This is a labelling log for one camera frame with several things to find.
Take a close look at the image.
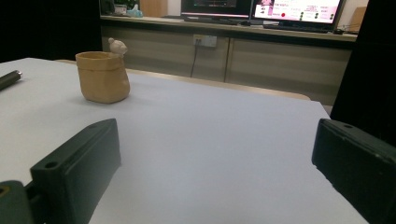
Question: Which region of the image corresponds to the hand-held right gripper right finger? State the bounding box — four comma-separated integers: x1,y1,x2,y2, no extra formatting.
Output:
311,118,396,224

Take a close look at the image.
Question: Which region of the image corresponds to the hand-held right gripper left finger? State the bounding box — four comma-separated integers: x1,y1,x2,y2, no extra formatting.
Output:
30,118,122,224

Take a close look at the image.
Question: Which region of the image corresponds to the brown bear pen holder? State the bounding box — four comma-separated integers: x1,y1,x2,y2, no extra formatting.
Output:
75,36,132,105

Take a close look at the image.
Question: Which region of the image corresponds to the black pen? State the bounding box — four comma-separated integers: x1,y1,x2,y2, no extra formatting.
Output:
0,70,23,91

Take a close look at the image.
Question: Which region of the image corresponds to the white table mat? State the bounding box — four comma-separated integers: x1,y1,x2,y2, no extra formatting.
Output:
0,57,369,224

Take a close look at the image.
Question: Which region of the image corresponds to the beige cabinet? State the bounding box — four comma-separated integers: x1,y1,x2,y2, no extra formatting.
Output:
100,25,353,106

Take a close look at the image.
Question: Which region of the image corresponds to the cardboard box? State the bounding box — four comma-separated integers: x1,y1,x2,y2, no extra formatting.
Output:
346,6,369,34

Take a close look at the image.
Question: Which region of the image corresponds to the black keyboard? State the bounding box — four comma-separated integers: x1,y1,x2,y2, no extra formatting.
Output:
182,15,242,26
262,23,331,34

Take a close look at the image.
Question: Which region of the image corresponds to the wooden table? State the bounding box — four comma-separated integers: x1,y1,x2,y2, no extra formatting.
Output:
55,59,312,102

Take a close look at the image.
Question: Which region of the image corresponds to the bright screen monitor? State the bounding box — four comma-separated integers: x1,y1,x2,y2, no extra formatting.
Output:
250,0,346,25

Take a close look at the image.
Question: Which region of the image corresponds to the teal tissue box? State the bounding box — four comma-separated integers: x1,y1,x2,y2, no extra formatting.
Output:
125,4,145,19

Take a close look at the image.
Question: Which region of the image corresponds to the long counter top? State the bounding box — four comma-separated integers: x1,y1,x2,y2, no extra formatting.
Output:
99,14,359,43

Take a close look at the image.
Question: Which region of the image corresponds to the dark screen monitor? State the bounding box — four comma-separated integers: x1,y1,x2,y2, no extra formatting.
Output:
179,0,253,20

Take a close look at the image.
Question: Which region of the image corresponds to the black socket cable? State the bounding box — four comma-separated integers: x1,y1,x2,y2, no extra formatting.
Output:
190,45,200,78

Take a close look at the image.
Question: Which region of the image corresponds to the white wall socket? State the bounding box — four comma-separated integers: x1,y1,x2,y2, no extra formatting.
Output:
192,34,219,49

